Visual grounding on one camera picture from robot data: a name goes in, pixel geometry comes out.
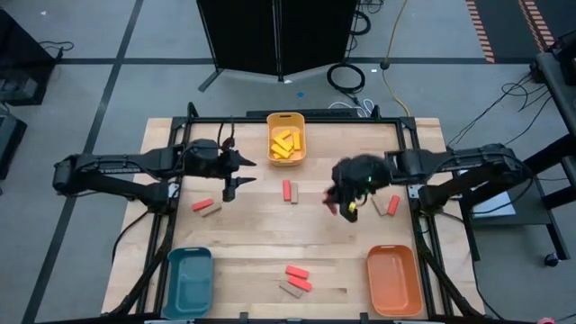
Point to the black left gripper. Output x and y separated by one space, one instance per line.
220 162

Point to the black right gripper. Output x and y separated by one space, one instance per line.
360 177

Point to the natural wooden block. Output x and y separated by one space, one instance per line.
290 290
379 205
211 210
294 192

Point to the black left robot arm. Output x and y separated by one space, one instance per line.
126 162

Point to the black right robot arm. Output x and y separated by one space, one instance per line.
450 162

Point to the yellow plastic bin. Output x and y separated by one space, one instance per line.
288 125

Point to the orange plastic bin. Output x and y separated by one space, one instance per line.
393 281

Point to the black power strip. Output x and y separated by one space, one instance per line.
315 112

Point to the teal plastic bin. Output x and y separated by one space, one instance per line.
189 288

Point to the black folding divider panel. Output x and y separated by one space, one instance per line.
243 36

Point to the white paper sheet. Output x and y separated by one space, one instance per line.
495 207

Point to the black cart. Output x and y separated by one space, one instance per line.
531 211

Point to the black caster wheel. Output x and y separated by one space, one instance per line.
551 259

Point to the black case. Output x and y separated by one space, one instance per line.
9 144

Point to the gray device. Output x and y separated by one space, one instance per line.
22 87

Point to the pink object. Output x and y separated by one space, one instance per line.
546 321

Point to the black mat orange-striped edges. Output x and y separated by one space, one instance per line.
504 22

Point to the black desk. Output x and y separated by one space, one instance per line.
22 54

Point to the gray workbench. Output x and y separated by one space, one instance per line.
562 94

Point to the black metal table frame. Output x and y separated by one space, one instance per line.
292 120

